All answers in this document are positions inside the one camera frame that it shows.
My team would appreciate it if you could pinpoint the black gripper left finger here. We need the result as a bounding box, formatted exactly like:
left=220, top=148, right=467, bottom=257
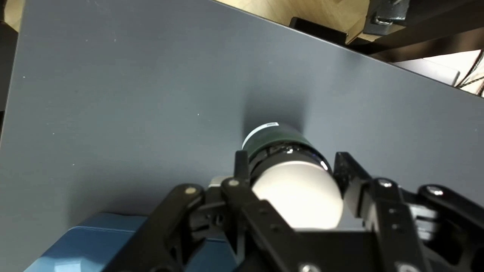
left=105, top=152, right=299, bottom=272

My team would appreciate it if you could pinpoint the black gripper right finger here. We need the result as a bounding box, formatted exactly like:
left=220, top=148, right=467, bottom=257
left=333, top=153, right=484, bottom=272

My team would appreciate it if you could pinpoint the blue plastic box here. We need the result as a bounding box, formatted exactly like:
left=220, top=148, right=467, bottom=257
left=25, top=213, right=237, bottom=272

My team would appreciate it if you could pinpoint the black perforated breadboard table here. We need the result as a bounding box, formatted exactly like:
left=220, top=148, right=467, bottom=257
left=349, top=0, right=484, bottom=62

